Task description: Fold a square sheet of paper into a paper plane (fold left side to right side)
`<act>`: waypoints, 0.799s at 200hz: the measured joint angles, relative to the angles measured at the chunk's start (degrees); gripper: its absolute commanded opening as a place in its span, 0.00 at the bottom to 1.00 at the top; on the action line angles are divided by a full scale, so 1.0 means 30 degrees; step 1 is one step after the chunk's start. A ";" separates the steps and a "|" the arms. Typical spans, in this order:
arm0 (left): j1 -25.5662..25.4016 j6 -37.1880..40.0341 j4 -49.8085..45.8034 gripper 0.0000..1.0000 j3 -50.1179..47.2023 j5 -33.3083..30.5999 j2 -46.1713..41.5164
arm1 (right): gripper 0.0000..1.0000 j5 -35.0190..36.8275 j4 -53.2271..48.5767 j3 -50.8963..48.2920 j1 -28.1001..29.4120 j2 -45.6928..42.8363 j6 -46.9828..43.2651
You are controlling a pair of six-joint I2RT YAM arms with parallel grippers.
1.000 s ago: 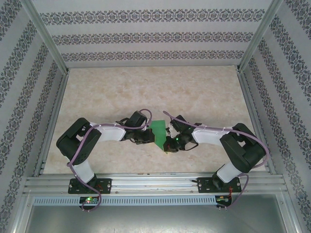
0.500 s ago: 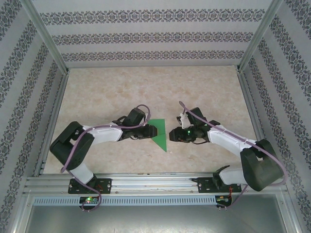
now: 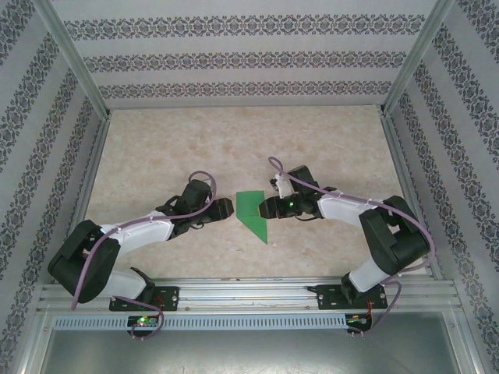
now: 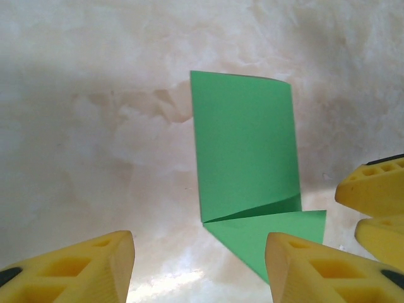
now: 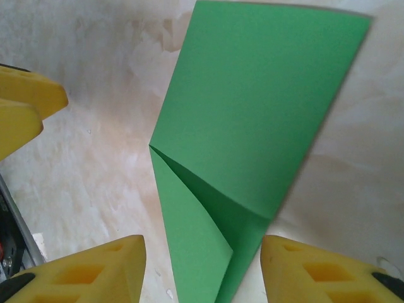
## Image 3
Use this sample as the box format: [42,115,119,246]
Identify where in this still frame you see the green paper sheet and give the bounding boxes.
[235,189,271,245]

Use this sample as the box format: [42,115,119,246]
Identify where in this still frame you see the controller board with LEDs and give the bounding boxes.
[126,315,161,332]
[346,313,373,332]

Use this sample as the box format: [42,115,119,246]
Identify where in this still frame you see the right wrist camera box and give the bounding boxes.
[270,175,292,196]

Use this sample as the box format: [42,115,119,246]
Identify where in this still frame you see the aluminium mounting rail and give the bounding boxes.
[37,275,463,312]

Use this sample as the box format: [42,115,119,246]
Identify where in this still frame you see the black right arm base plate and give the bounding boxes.
[317,283,390,311]

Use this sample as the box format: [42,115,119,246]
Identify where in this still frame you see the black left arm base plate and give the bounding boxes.
[108,286,180,312]

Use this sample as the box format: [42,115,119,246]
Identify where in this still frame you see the aluminium side rail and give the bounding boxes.
[380,115,444,281]
[53,115,112,284]

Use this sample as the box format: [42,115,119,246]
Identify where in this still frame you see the grey slotted cable duct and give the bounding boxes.
[52,314,348,330]

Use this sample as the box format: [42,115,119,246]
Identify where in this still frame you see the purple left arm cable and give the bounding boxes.
[70,170,219,341]

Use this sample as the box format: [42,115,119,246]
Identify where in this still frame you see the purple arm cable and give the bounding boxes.
[70,170,219,341]
[267,156,436,338]

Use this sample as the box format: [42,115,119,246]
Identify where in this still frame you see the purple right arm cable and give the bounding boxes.
[267,156,436,338]

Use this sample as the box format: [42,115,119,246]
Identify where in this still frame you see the aluminium frame post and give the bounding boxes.
[378,0,456,117]
[30,0,112,118]

